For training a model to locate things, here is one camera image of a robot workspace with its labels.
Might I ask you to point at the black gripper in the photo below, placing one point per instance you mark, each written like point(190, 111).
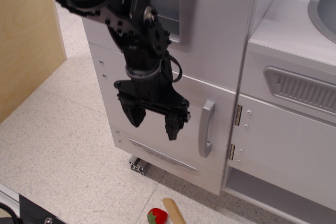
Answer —
point(157, 95)

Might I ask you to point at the silver fridge door handle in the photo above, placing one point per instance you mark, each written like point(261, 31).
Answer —
point(204, 144)

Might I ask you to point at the white fridge door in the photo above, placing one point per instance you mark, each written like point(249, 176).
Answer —
point(195, 153)

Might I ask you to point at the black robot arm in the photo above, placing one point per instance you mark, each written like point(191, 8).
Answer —
point(135, 28)

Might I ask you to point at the silver fridge door emblem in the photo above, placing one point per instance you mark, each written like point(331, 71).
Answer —
point(163, 156)

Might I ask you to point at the white toy fridge cabinet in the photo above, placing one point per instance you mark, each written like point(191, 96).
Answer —
point(215, 50)

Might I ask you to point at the aluminium extrusion foot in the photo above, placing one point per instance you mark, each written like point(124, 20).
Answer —
point(138, 165)

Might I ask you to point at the lower brass cupboard hinge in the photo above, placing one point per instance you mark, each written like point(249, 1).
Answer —
point(231, 152)

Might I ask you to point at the brass cupboard hinge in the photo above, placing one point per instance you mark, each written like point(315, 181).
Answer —
point(231, 152)
point(238, 114)

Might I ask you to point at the upper brass cupboard hinge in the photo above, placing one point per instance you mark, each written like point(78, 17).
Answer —
point(238, 114)

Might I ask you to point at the red toy strawberry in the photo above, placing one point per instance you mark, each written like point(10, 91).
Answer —
point(157, 216)

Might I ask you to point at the wooden spatula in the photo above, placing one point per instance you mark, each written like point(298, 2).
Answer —
point(173, 211)

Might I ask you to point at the white toy kitchen counter unit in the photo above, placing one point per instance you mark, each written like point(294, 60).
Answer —
point(286, 39)

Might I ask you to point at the white cupboard door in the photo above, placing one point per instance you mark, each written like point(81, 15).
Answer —
point(286, 149)

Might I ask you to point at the plywood board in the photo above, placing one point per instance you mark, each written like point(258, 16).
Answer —
point(31, 49)

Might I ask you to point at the grey vent panel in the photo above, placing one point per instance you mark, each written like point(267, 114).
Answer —
point(301, 89)

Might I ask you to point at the grey round sink basin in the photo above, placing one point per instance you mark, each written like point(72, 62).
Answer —
point(322, 15)

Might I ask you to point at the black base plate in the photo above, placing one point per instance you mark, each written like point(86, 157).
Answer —
point(29, 212)

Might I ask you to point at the aluminium rail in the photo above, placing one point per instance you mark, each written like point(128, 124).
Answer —
point(10, 198)

